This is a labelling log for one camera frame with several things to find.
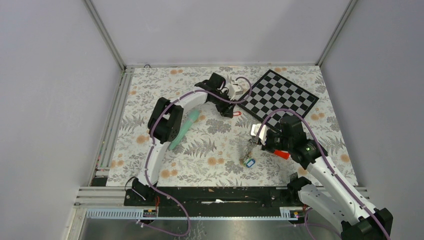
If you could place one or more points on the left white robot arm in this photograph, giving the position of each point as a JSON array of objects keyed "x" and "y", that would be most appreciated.
[{"x": 164, "y": 126}]

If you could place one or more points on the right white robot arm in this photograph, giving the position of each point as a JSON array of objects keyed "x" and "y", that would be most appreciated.
[{"x": 349, "y": 212}]

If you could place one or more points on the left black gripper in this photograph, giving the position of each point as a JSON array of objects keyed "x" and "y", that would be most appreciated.
[{"x": 227, "y": 109}]

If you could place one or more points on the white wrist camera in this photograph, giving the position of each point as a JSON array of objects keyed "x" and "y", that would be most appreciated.
[
  {"x": 259, "y": 130},
  {"x": 234, "y": 90}
]

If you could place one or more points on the metal key holder plate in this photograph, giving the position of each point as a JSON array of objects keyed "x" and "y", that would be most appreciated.
[{"x": 247, "y": 153}]

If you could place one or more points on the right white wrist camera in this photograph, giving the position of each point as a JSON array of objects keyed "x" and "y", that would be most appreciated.
[{"x": 259, "y": 130}]

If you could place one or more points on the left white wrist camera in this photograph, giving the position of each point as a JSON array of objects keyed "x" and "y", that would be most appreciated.
[{"x": 234, "y": 90}]

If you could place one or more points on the red curved plastic piece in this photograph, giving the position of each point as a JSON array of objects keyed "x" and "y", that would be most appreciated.
[{"x": 282, "y": 154}]

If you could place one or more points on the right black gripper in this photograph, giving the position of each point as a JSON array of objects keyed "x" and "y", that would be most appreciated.
[{"x": 266, "y": 147}]

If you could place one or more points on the floral patterned table mat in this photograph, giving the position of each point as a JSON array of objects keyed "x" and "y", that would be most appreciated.
[{"x": 209, "y": 154}]

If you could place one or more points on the mint green plastic stick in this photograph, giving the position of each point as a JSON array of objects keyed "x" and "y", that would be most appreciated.
[{"x": 192, "y": 117}]

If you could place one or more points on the black white checkerboard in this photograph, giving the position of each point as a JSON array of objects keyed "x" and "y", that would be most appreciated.
[{"x": 271, "y": 92}]

